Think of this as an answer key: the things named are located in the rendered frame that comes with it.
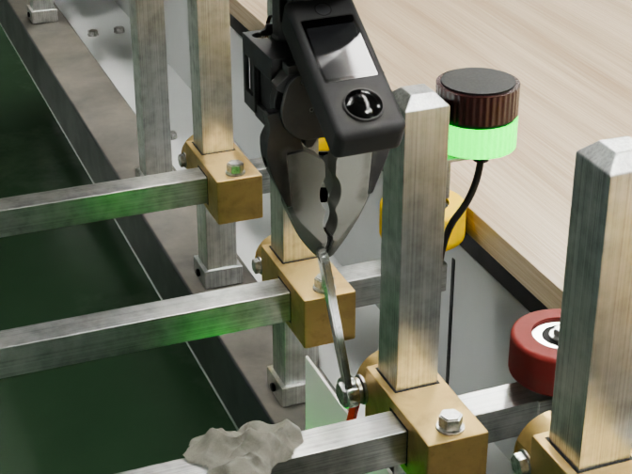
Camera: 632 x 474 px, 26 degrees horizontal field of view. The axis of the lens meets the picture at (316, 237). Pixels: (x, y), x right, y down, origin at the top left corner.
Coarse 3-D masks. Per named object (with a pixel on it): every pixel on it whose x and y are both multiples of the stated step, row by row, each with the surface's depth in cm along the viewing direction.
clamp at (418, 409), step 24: (384, 384) 106; (432, 384) 106; (384, 408) 106; (408, 408) 103; (432, 408) 103; (456, 408) 103; (408, 432) 102; (432, 432) 100; (480, 432) 100; (408, 456) 103; (432, 456) 99; (456, 456) 100; (480, 456) 101
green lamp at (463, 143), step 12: (516, 120) 98; (456, 132) 97; (468, 132) 96; (480, 132) 96; (492, 132) 96; (504, 132) 97; (516, 132) 98; (456, 144) 97; (468, 144) 97; (480, 144) 96; (492, 144) 97; (504, 144) 97; (456, 156) 97; (468, 156) 97; (480, 156) 97; (492, 156) 97
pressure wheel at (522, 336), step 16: (528, 320) 107; (544, 320) 107; (560, 320) 108; (512, 336) 105; (528, 336) 105; (544, 336) 106; (512, 352) 105; (528, 352) 103; (544, 352) 103; (512, 368) 106; (528, 368) 104; (544, 368) 103; (528, 384) 104; (544, 384) 103
